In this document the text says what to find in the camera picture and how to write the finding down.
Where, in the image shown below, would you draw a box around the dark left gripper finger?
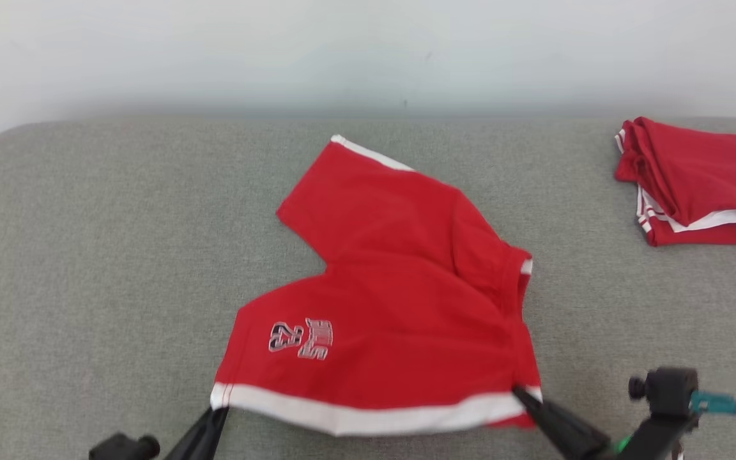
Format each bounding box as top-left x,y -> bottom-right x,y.
164,406 -> 229,460

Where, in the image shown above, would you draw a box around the red t-shirt white sleeves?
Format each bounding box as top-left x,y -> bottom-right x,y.
614,116 -> 736,247

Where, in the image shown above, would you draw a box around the grey fabric sofa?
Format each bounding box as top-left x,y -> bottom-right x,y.
0,116 -> 736,460

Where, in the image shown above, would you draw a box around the teal plug camera cable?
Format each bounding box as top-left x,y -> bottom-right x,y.
691,391 -> 736,445

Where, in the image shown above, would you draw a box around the red shorts white trim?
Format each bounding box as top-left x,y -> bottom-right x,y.
210,134 -> 542,437

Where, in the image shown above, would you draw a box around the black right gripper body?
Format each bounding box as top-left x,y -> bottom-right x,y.
598,415 -> 694,460

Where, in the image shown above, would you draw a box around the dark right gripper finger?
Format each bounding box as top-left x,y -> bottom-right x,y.
512,385 -> 611,460

